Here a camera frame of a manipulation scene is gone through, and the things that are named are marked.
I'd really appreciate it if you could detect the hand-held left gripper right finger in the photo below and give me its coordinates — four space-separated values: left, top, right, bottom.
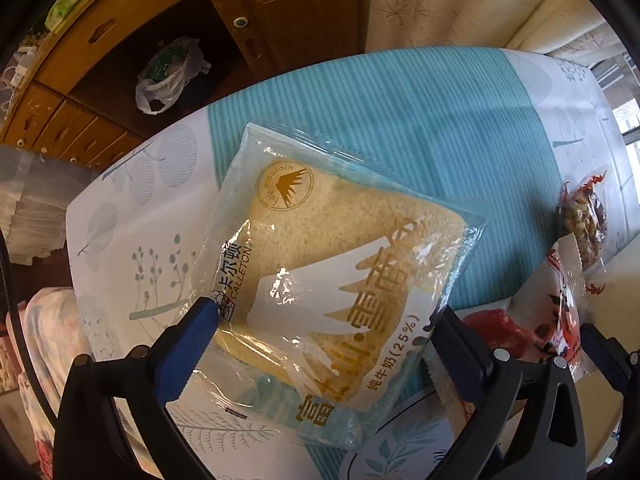
432 305 586 480

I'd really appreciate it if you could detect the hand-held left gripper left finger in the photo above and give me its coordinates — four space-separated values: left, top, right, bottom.
52 297 221 480

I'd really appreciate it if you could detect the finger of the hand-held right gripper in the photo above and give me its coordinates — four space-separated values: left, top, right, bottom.
580 322 638 405

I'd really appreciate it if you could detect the red and white snack packet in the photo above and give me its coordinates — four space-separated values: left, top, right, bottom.
450 234 586 376

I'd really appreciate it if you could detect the triangular bread slice packet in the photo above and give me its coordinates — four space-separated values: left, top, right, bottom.
191 122 488 451

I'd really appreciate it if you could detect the clear nut candy packet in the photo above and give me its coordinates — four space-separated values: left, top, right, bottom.
556 170 609 273

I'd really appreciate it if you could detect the chair with pink cover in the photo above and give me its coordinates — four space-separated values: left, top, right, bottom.
0 285 106 480

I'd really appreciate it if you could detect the white lace cloth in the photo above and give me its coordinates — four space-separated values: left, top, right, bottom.
0 147 101 266

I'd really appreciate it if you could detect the barred window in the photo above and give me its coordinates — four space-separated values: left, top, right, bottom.
612 55 640 176

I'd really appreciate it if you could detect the teal leaf-print tablecloth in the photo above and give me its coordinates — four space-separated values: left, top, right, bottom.
65 47 640 480

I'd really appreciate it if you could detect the white plastic bag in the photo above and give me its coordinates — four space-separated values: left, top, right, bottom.
135 36 211 116

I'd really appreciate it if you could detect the white power adapter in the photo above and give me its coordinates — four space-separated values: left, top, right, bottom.
0 47 31 91

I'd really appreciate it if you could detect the wooden desk with drawers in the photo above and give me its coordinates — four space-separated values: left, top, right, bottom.
0 0 373 171

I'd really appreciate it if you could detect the green tissue pack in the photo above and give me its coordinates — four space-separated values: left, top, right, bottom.
44 0 93 31

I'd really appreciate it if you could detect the cream curtain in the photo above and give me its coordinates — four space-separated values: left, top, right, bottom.
365 0 621 68

